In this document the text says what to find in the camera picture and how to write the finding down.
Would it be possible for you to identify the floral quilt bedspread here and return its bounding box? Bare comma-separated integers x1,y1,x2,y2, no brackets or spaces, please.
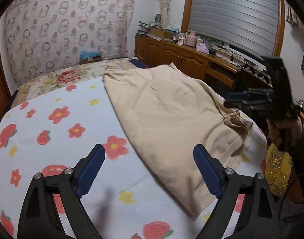
11,57,139,107

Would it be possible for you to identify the blue item on box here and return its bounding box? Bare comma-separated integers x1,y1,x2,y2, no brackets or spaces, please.
80,50,102,64

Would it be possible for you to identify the white strawberry flower blanket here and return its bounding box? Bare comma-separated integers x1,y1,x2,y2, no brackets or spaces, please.
0,75,267,239

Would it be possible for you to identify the grey window roller blind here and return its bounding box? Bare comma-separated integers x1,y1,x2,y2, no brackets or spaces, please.
189,0,279,57

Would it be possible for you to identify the beige t-shirt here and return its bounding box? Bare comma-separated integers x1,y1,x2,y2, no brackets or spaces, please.
103,64,252,217

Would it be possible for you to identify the purple tissue pack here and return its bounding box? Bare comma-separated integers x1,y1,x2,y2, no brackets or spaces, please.
196,43,209,55

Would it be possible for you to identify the yellow patterned cushion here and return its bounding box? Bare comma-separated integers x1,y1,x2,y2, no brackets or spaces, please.
264,144,293,197

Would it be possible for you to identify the navy blue blanket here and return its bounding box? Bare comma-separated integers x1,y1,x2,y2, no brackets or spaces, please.
129,58,149,69

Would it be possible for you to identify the tied cream curtain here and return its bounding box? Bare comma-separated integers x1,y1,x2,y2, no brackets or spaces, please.
158,0,174,29

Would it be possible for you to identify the stack of folded papers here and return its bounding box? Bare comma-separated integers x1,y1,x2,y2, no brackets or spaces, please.
138,21,163,31

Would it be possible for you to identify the person's right hand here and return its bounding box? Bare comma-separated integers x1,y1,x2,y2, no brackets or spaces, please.
267,117,304,152

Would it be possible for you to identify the pink thermos jug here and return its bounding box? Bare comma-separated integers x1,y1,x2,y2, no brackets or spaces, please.
185,31,197,48

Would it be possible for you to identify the cardboard box on cabinet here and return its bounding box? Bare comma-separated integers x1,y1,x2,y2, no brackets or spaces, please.
149,27,175,39

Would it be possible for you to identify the wooden sideboard cabinet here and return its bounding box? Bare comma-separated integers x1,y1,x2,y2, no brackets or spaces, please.
135,36,237,87

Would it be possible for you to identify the circle-pattern lace curtain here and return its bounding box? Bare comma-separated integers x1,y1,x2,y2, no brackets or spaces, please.
4,0,135,85

